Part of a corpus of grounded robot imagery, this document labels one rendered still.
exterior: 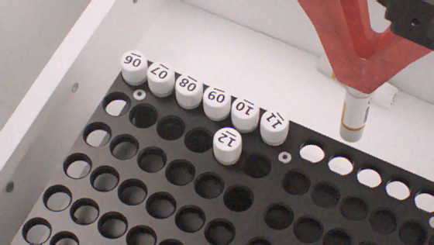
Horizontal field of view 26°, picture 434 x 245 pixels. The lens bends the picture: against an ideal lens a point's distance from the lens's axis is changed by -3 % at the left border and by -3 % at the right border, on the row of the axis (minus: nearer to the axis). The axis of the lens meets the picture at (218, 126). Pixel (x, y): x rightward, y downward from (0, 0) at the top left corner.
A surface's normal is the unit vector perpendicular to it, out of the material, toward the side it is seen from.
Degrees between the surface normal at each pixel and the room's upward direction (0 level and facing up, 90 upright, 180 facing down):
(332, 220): 0
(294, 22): 90
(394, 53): 104
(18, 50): 0
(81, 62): 90
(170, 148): 0
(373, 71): 93
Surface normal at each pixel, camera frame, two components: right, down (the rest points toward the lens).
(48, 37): 0.00, -0.50
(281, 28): -0.45, 0.77
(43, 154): 0.89, 0.39
